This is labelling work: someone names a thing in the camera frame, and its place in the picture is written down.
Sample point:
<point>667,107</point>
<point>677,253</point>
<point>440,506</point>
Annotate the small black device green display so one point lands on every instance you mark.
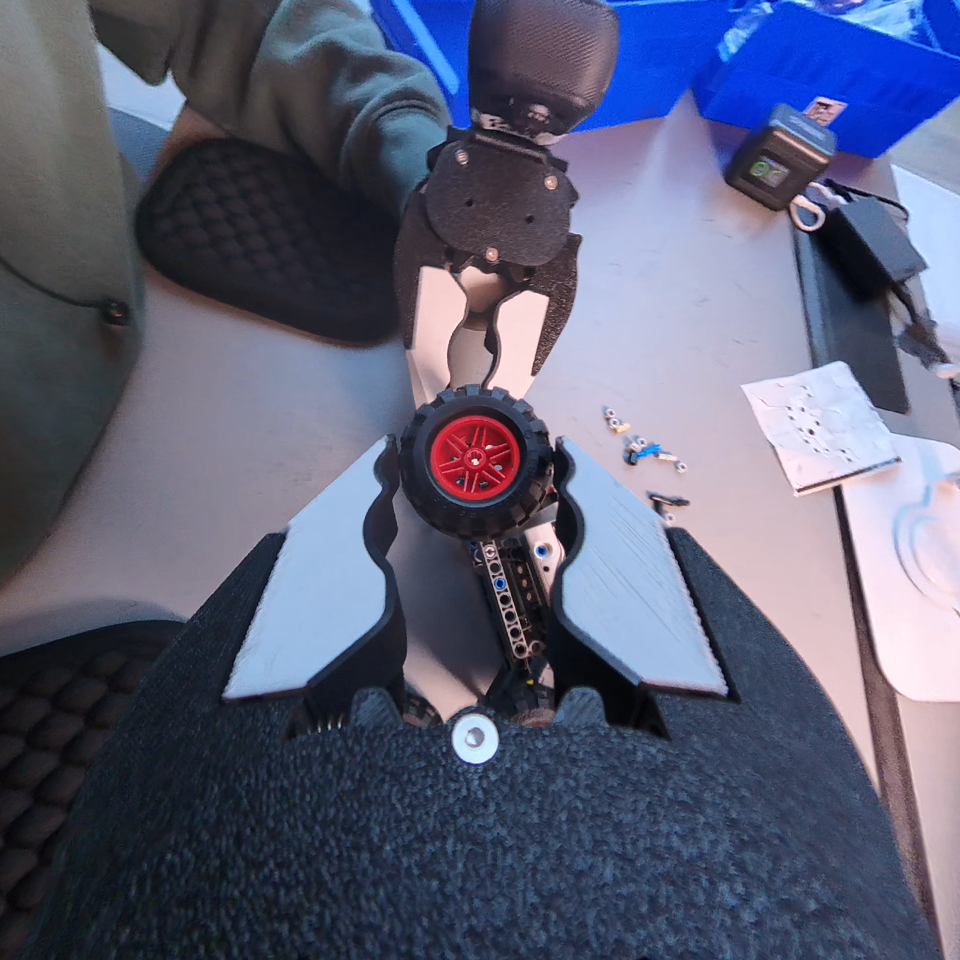
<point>777,158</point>

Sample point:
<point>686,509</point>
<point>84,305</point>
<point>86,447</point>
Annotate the white booklet stand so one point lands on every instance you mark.
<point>915,585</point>

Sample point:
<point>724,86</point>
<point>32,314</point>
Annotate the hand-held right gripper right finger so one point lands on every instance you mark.
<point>645,600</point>

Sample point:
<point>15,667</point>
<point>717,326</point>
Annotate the blue plastic bin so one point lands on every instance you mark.
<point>855,75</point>
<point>660,45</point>

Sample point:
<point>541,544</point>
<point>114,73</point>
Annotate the white toy brick truck model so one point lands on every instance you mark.
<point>518,600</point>

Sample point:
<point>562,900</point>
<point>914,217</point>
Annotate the white sticker sheet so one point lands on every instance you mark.
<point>818,428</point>

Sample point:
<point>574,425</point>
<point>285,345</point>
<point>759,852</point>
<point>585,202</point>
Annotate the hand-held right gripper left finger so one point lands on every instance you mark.
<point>308,600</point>

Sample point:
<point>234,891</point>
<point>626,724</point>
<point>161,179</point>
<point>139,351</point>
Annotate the cluster of small toy pins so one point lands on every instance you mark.
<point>645,446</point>

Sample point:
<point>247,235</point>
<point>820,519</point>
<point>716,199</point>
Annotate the red toy wheel hub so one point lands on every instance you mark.
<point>473,455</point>

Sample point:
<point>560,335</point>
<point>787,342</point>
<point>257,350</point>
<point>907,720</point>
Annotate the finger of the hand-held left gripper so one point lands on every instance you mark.
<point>435,323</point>
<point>525,338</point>

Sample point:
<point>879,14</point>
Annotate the black toy tire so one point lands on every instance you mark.
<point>435,510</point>

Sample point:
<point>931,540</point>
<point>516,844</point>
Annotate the black power adapter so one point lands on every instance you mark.
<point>873,240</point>

